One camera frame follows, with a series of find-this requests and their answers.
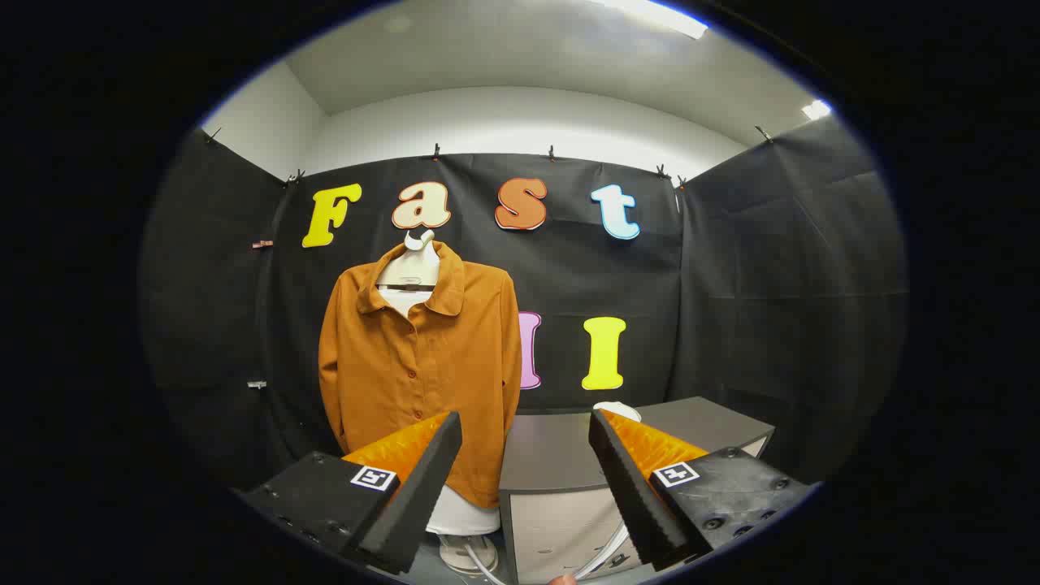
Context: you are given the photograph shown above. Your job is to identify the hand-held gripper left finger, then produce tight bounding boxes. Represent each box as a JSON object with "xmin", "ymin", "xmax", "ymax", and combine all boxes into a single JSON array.
[{"xmin": 240, "ymin": 410, "xmax": 464, "ymax": 576}]

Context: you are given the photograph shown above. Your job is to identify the grey drawer cabinet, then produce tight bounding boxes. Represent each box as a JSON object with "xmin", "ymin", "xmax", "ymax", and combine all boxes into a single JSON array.
[{"xmin": 498, "ymin": 396, "xmax": 777, "ymax": 584}]

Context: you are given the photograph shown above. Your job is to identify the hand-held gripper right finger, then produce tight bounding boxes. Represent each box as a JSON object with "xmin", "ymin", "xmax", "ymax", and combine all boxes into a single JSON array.
[{"xmin": 588, "ymin": 408, "xmax": 817, "ymax": 571}]

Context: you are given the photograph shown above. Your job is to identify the white steamer hose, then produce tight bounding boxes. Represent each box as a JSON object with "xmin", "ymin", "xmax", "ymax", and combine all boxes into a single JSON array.
[{"xmin": 463, "ymin": 524, "xmax": 631, "ymax": 583}]

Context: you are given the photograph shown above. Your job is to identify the long ceiling light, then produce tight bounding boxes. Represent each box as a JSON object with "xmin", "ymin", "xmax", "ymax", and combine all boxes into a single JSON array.
[{"xmin": 597, "ymin": 0, "xmax": 709, "ymax": 40}]

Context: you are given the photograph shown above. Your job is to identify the black backdrop cloth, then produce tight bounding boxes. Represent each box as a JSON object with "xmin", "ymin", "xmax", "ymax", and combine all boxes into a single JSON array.
[{"xmin": 138, "ymin": 114, "xmax": 909, "ymax": 521}]

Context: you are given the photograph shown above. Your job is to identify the orange button shirt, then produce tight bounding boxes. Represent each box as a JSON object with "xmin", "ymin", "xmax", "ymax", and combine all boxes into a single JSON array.
[{"xmin": 318, "ymin": 240, "xmax": 522, "ymax": 509}]

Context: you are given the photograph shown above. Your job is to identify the white steamer base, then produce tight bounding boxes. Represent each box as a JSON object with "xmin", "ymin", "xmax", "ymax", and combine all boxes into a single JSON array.
[{"xmin": 439, "ymin": 535, "xmax": 499, "ymax": 578}]

